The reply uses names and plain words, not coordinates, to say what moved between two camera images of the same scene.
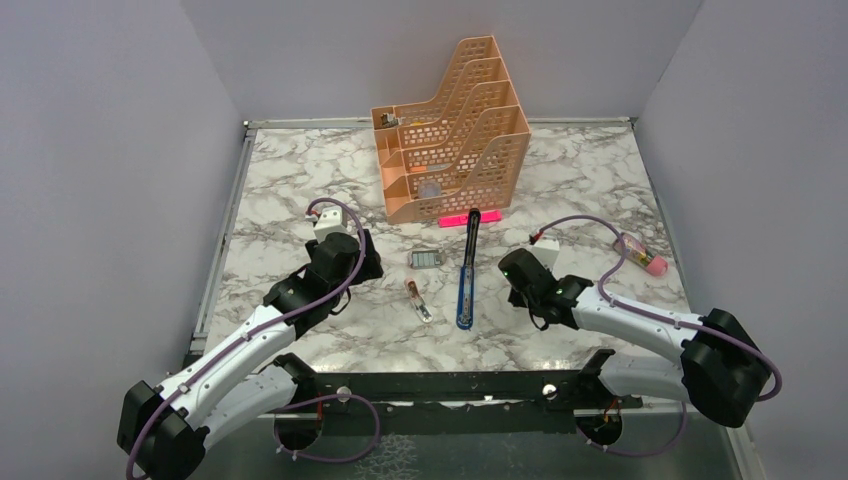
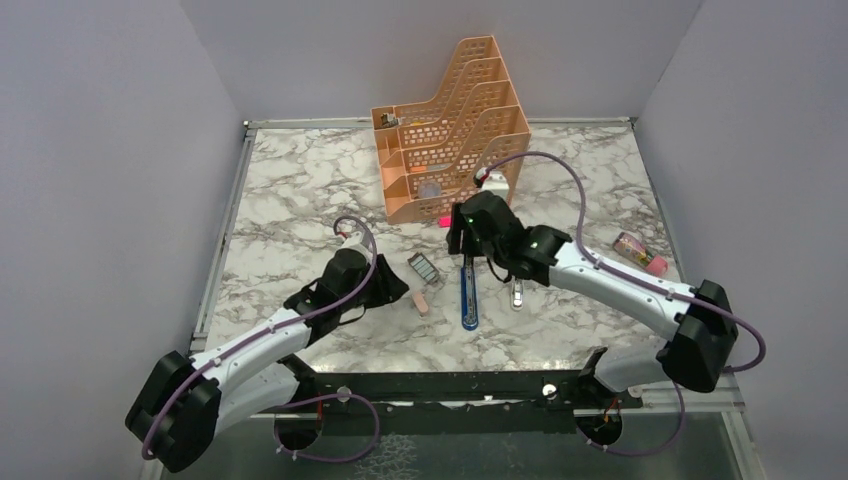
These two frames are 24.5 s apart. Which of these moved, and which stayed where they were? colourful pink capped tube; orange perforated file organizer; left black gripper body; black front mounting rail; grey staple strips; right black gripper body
Moved: right black gripper body; grey staple strips; left black gripper body
Stayed: black front mounting rail; colourful pink capped tube; orange perforated file organizer
